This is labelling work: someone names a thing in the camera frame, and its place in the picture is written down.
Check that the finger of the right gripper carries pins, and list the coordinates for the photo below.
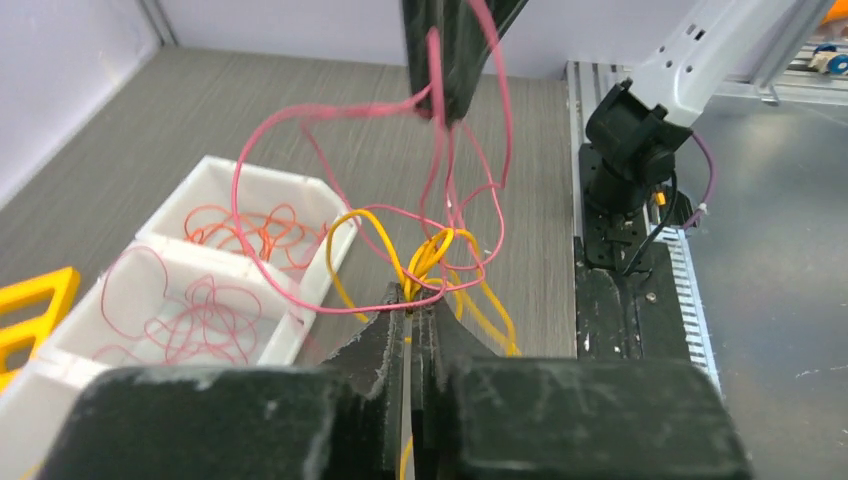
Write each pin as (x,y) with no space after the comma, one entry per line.
(447,46)

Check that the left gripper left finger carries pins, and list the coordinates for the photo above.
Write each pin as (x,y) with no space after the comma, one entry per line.
(340,419)

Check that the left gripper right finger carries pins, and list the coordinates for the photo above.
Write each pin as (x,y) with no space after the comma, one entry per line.
(478,415)

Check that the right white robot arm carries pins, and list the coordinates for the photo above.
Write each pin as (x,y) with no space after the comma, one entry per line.
(640,123)

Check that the white three-compartment tray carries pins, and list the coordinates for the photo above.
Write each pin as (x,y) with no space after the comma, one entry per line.
(227,271)

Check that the yellow triangular plastic piece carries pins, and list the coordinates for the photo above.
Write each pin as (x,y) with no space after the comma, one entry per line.
(58,288)

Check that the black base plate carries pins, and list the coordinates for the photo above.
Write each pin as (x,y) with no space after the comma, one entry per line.
(619,315)

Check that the white slotted cable duct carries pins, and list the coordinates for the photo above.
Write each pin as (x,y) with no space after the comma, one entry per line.
(693,317)

